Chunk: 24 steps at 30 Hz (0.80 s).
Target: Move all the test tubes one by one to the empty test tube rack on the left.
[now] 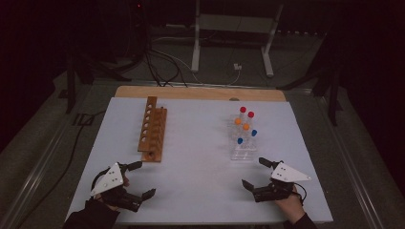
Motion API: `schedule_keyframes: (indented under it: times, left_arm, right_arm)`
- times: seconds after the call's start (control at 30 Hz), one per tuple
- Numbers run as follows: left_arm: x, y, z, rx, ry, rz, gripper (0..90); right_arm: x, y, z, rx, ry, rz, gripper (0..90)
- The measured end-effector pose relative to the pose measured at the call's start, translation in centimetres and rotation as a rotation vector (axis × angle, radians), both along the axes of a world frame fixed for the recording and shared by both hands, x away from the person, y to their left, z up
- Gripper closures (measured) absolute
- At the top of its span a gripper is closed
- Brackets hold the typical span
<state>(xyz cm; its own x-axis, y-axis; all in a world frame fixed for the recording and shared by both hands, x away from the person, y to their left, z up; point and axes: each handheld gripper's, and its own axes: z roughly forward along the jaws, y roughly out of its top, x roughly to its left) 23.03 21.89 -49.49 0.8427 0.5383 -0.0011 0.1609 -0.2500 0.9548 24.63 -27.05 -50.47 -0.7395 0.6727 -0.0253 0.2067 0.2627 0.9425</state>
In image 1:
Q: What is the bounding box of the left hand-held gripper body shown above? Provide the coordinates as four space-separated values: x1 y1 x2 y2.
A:
90 162 143 213

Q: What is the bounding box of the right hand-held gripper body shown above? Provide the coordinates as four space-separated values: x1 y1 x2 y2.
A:
253 161 312 203

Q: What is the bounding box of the clear plastic tube rack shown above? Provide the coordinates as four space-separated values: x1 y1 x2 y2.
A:
227 114 258 161

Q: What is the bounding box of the wooden test tube rack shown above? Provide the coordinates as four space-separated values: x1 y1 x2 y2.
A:
137 95 168 163

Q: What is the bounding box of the person's left hand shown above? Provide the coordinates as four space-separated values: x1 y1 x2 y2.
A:
93 176 131 212

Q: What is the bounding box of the person's right hand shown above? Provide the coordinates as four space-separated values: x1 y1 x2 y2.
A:
275 186 307 225

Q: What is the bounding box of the white table mat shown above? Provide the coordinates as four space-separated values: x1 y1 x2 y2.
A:
65 96 334 224

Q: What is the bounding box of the black floor stand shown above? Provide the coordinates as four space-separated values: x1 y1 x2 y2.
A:
65 52 132 115
276 65 344 127

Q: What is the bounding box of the white metal stand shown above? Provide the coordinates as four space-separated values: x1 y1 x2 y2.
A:
190 0 285 78

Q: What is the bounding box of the dark equipment with red light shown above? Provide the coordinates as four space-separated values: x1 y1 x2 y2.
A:
95 0 151 63

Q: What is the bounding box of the left hand-held gripper cable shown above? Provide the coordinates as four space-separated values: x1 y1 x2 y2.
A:
90 167 111 193

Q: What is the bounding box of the hand-held gripper cable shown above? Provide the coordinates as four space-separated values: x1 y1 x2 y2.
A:
90 167 111 193
293 181 309 204

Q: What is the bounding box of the right hand-held gripper cable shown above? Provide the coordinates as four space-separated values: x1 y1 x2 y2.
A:
293 181 309 204

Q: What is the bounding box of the black floor cable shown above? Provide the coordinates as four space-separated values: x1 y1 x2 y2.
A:
15 110 107 229

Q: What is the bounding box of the metal floor rail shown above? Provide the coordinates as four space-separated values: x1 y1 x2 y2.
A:
0 122 77 229
314 94 387 229

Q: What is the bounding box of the white cable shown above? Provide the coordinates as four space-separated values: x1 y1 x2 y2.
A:
152 36 242 87

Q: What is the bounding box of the black cable bundle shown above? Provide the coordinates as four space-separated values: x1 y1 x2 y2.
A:
139 37 189 88

